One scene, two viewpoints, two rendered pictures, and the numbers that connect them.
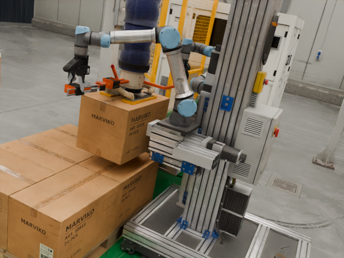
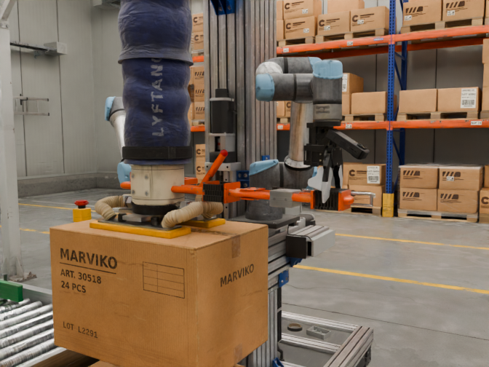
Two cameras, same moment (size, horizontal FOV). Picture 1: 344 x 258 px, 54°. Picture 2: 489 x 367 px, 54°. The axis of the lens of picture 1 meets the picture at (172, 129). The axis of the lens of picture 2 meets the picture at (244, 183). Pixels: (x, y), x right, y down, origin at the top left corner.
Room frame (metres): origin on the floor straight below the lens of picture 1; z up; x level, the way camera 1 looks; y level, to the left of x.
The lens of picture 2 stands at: (1.97, 1.89, 1.36)
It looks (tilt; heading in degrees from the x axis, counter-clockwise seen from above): 5 degrees down; 278
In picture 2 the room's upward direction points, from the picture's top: straight up
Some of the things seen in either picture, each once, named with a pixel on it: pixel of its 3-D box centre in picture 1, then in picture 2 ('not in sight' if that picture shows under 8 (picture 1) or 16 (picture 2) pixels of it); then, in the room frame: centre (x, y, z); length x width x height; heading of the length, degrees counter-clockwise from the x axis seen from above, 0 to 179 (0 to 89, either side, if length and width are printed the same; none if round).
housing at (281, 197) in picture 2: (90, 87); (285, 197); (2.04, 0.55, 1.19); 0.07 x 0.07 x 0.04; 67
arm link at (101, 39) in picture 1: (100, 39); (314, 87); (1.96, 0.50, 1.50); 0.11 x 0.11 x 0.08; 9
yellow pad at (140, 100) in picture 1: (140, 97); (177, 215); (2.43, 0.28, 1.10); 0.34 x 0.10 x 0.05; 157
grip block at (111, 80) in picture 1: (111, 83); (221, 191); (2.24, 0.46, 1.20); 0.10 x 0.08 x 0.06; 67
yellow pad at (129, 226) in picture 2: (119, 89); (138, 223); (2.51, 0.45, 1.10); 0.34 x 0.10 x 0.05; 157
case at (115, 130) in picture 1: (125, 121); (161, 285); (2.47, 0.36, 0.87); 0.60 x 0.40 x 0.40; 157
